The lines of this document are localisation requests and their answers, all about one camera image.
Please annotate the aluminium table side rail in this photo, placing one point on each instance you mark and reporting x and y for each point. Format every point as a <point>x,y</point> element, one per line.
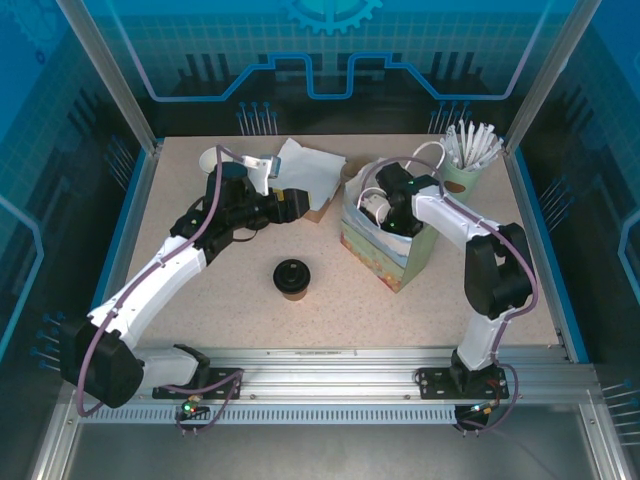
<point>537,225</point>
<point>131,215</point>

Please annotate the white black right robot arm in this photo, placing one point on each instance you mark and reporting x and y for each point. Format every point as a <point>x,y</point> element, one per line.
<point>495,270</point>

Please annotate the stack of white napkins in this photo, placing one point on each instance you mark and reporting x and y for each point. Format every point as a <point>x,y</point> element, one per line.
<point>315,170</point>

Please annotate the brown kraft paper coffee cup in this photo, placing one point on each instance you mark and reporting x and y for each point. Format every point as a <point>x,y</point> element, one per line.
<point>295,296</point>

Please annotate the landscape print paper gift bag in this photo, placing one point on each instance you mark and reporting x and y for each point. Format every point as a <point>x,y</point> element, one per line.
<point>380,250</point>

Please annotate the small circuit board with LEDs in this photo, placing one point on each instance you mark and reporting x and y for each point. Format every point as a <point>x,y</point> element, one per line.
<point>190,407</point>
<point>480,409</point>

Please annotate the stack of white paper cups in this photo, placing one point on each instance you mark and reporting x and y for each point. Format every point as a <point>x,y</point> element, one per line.
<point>207,160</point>

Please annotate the green paper straw holder cup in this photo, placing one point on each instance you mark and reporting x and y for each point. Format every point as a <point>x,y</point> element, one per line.
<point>462,185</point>

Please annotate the black coffee cup lid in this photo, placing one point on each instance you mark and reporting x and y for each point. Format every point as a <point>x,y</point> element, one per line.
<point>292,275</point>

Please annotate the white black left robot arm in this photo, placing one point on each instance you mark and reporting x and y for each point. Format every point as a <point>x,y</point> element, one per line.
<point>160,280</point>

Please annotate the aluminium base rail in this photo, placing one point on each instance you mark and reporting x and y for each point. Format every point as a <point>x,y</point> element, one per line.
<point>325,375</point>

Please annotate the aluminium frame post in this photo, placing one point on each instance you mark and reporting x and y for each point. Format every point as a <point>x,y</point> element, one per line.
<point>550,75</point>
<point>120,75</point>

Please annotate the brown cardboard napkin box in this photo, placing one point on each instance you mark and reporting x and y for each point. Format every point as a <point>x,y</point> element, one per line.
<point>317,215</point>

